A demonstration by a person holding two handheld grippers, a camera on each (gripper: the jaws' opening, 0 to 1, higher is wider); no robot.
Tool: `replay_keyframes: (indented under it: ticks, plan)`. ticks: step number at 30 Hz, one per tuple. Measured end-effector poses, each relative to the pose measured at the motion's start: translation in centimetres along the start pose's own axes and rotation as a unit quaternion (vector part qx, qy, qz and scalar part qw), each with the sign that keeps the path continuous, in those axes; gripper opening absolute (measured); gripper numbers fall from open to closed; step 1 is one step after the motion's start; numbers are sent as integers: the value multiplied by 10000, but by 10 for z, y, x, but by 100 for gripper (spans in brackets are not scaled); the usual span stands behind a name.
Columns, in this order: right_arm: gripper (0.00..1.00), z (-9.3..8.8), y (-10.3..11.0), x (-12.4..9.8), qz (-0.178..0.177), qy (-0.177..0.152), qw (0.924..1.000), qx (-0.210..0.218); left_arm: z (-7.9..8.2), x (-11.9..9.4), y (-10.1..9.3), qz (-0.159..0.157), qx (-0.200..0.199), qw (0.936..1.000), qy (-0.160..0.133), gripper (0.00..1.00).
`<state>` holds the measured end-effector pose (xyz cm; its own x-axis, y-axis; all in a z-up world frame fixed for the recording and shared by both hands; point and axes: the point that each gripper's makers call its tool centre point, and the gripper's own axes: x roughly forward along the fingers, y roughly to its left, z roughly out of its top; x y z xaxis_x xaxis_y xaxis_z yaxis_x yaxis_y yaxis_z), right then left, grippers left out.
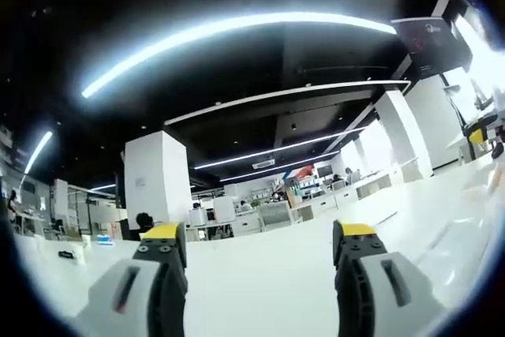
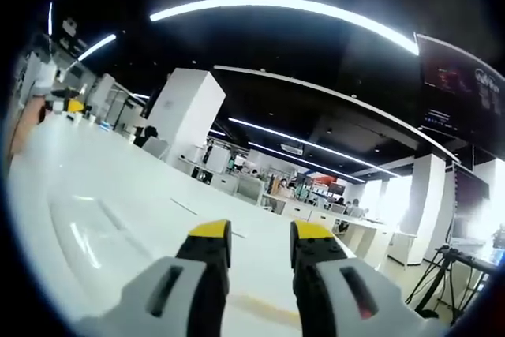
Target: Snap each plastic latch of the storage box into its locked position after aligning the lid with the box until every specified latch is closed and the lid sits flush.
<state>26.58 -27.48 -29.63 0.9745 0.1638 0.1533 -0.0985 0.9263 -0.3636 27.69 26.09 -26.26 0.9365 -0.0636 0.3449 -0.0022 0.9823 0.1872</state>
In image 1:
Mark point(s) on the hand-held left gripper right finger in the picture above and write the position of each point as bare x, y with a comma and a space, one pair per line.
365, 274

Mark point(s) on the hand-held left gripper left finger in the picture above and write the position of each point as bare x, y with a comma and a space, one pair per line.
152, 274

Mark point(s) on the white desk cabinet row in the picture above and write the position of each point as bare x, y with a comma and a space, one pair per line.
372, 187

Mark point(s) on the small black device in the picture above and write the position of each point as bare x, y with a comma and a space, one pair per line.
66, 254

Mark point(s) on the wide white square pillar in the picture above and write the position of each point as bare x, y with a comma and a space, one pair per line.
155, 183

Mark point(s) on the white mesh office chair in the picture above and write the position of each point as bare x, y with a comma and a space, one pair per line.
275, 215

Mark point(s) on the slim white pillar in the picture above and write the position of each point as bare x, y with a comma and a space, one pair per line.
400, 132

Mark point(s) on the ceiling air conditioner unit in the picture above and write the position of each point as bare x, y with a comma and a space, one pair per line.
263, 163

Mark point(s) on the thin ceiling light line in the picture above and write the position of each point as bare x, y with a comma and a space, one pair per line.
276, 148

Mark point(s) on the short ceiling light strip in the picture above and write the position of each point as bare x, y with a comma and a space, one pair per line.
38, 151

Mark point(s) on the yellow chair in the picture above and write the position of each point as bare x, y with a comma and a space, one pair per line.
476, 135

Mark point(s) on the dark hanging ceiling banner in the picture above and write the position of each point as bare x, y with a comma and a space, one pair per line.
432, 45

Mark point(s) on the long curved ceiling light strip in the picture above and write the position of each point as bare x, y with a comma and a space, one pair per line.
221, 27

